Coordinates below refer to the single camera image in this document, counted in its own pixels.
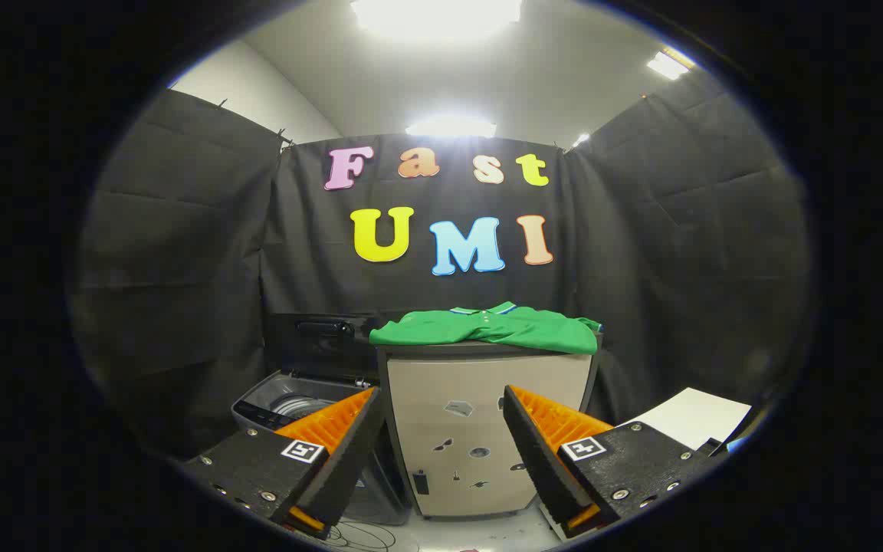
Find white flat board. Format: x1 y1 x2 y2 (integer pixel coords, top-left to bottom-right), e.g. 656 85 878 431
618 387 753 451

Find large ceiling light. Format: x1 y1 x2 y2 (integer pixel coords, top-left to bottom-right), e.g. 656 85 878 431
350 0 524 41

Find rectangular ceiling light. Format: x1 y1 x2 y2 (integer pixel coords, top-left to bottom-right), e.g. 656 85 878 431
646 48 695 81

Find beige cabinet with dark top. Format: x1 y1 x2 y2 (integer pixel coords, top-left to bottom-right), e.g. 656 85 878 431
376 337 603 520

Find green polo shirt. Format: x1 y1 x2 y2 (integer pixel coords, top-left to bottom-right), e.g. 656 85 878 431
369 301 604 355

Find ceiling light above backdrop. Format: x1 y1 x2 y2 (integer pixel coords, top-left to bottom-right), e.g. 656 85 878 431
405 115 497 140

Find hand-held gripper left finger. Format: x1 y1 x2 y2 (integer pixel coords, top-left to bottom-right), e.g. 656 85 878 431
181 386 386 540

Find grey washing machine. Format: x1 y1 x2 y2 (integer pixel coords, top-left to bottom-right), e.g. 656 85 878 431
231 370 412 527

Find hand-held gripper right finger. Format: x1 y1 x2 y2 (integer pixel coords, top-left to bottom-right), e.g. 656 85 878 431
503 385 722 541

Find black backdrop cloth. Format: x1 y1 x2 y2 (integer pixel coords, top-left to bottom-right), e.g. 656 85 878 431
66 69 810 461

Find cables on floor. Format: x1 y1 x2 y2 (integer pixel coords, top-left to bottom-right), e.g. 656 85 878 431
323 520 412 552

